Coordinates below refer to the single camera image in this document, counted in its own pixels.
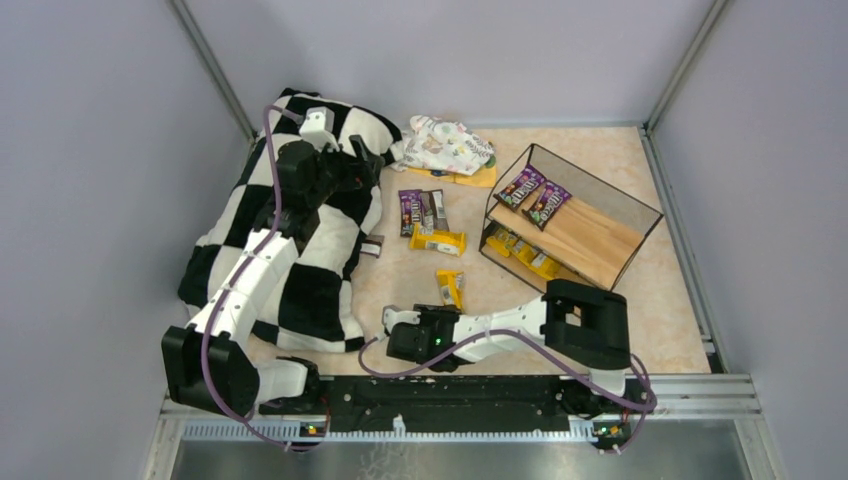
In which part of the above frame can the yellow M&M bag small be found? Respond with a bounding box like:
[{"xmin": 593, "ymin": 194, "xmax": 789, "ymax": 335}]
[{"xmin": 436, "ymin": 270, "xmax": 465, "ymax": 312}]

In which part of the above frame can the purple m&m bag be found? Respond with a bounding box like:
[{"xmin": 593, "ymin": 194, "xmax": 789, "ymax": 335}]
[
  {"xmin": 493, "ymin": 164, "xmax": 547, "ymax": 212},
  {"xmin": 398, "ymin": 189, "xmax": 422, "ymax": 237},
  {"xmin": 522, "ymin": 181, "xmax": 572, "ymax": 231}
]

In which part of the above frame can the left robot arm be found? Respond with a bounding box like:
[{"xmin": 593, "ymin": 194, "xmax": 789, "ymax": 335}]
[{"xmin": 161, "ymin": 134, "xmax": 384, "ymax": 418}]

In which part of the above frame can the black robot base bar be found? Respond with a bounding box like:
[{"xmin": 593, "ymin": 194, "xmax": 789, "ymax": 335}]
[{"xmin": 259, "ymin": 375, "xmax": 635, "ymax": 432}]

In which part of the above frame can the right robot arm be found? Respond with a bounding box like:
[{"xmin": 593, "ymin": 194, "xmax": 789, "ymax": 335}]
[{"xmin": 382, "ymin": 279, "xmax": 657, "ymax": 413}]

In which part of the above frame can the yellow M&M bags lower shelf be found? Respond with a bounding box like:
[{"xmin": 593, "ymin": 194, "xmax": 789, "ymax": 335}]
[{"xmin": 485, "ymin": 227, "xmax": 561, "ymax": 280}]

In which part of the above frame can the purple M&M bag on shelf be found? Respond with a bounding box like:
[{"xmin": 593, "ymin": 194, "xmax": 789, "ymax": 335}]
[{"xmin": 493, "ymin": 164, "xmax": 547, "ymax": 212}]

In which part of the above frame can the purple M&M bag on table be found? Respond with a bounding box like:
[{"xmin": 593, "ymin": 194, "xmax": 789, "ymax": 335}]
[{"xmin": 398, "ymin": 189, "xmax": 422, "ymax": 237}]

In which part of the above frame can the floral white cloth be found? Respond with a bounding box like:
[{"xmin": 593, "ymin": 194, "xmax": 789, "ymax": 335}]
[{"xmin": 391, "ymin": 115, "xmax": 496, "ymax": 177}]

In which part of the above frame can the brown M&M bag on table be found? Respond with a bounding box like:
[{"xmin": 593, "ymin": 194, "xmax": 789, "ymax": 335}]
[{"xmin": 420, "ymin": 189, "xmax": 450, "ymax": 231}]

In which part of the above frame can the yellow M&M bag on table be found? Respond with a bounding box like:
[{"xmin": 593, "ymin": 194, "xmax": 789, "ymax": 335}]
[{"xmin": 408, "ymin": 224, "xmax": 466, "ymax": 257}]

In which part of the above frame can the yellow cloth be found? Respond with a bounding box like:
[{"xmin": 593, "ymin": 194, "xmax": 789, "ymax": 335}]
[{"xmin": 398, "ymin": 164, "xmax": 498, "ymax": 188}]

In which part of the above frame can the black white checkered pillow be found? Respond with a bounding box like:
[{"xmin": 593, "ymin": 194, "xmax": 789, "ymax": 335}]
[{"xmin": 177, "ymin": 88, "xmax": 402, "ymax": 353}]

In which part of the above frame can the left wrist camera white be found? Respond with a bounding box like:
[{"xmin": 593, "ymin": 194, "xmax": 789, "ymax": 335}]
[{"xmin": 298, "ymin": 107, "xmax": 340, "ymax": 152}]

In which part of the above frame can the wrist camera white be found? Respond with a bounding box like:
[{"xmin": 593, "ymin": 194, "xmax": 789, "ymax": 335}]
[
  {"xmin": 298, "ymin": 107, "xmax": 340, "ymax": 152},
  {"xmin": 381, "ymin": 305, "xmax": 420, "ymax": 336}
]

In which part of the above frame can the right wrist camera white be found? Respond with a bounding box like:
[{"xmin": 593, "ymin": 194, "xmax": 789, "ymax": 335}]
[{"xmin": 381, "ymin": 305, "xmax": 420, "ymax": 336}]

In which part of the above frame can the black wire wooden shelf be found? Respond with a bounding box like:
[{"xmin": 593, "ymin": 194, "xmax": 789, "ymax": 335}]
[{"xmin": 480, "ymin": 143, "xmax": 663, "ymax": 290}]

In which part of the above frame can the white toothed rail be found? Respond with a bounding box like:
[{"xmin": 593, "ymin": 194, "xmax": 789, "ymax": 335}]
[{"xmin": 182, "ymin": 415, "xmax": 598, "ymax": 443}]

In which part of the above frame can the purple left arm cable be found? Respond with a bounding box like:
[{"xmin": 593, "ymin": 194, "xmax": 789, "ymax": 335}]
[{"xmin": 199, "ymin": 104, "xmax": 319, "ymax": 453}]

